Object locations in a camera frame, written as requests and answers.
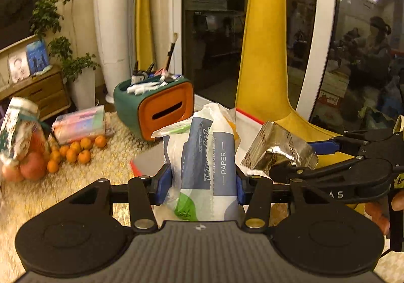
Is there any white plant pot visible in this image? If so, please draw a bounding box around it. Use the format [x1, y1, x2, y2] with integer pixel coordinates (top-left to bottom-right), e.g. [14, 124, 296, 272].
[68, 68, 97, 111]

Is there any red apple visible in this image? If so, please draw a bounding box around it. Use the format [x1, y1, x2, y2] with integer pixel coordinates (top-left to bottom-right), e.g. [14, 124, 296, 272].
[19, 152, 48, 181]
[2, 164, 25, 183]

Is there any portrait photo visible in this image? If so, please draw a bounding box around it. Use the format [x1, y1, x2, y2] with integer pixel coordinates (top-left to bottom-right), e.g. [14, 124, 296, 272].
[7, 51, 30, 83]

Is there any blue white tissue pack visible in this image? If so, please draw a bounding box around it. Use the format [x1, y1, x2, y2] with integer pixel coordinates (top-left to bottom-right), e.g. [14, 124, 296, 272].
[151, 102, 243, 222]

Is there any red cardboard box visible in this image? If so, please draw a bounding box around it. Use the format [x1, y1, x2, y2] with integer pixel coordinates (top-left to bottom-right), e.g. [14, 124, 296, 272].
[130, 94, 335, 178]

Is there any person's right hand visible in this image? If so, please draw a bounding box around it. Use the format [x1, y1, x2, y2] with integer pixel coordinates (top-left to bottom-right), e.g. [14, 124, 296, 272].
[365, 190, 404, 236]

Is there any white round column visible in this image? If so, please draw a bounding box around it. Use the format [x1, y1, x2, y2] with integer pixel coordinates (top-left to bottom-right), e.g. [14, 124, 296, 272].
[92, 0, 139, 103]

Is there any calligraphy brush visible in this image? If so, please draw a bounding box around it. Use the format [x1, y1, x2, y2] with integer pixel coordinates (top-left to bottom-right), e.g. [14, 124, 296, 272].
[164, 33, 179, 70]

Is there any yellow leather chair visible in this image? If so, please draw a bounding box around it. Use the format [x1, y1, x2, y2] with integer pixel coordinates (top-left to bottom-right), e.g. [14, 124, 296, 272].
[235, 0, 357, 157]

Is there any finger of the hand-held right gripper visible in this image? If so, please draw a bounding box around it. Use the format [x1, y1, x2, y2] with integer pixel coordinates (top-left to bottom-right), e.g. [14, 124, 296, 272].
[269, 158, 381, 183]
[308, 130, 395, 160]

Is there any white tube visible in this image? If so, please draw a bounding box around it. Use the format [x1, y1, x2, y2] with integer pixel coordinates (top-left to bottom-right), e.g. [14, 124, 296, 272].
[126, 81, 165, 95]

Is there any pastel plastic case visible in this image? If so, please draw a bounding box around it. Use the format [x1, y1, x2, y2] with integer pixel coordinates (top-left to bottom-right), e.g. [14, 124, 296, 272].
[51, 104, 106, 145]

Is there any flat screen television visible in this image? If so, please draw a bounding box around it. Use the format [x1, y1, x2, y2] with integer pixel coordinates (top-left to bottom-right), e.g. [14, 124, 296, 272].
[0, 0, 43, 50]

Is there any wooden sideboard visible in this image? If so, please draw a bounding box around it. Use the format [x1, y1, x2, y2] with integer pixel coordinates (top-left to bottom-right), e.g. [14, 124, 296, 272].
[0, 64, 71, 121]

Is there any gold patterned desktop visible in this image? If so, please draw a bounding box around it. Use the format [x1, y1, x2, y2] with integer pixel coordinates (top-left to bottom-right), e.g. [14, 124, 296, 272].
[0, 111, 392, 271]

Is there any yellow curtain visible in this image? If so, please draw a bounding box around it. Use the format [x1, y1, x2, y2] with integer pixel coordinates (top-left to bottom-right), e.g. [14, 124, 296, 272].
[128, 0, 157, 72]

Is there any pile of oranges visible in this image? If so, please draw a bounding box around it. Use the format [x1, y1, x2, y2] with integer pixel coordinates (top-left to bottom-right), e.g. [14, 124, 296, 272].
[47, 134, 108, 174]

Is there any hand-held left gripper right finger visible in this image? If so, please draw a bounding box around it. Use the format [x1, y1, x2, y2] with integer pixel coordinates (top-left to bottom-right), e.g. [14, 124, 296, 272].
[235, 171, 335, 233]

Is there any white door frame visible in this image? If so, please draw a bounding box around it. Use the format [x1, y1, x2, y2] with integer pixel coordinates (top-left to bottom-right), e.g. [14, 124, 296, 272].
[295, 0, 340, 122]
[170, 0, 184, 78]

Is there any green orange tissue box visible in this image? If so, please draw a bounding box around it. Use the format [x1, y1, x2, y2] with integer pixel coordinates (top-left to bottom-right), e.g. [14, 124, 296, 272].
[113, 76, 194, 142]

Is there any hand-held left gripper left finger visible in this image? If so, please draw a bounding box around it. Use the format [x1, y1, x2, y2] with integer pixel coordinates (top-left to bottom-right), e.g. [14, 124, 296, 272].
[65, 163, 172, 233]

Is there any blue picture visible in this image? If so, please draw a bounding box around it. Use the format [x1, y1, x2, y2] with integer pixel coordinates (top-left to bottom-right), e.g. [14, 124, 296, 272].
[26, 40, 51, 75]

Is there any printed fruit bag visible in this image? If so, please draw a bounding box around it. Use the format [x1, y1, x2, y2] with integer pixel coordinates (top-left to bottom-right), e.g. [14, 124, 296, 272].
[0, 97, 53, 173]

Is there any brown silver foil packet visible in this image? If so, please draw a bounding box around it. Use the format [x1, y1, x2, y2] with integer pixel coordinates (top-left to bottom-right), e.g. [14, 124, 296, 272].
[240, 121, 318, 176]

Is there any green potted plant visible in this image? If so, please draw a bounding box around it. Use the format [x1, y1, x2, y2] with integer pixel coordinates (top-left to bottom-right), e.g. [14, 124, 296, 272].
[30, 0, 100, 81]

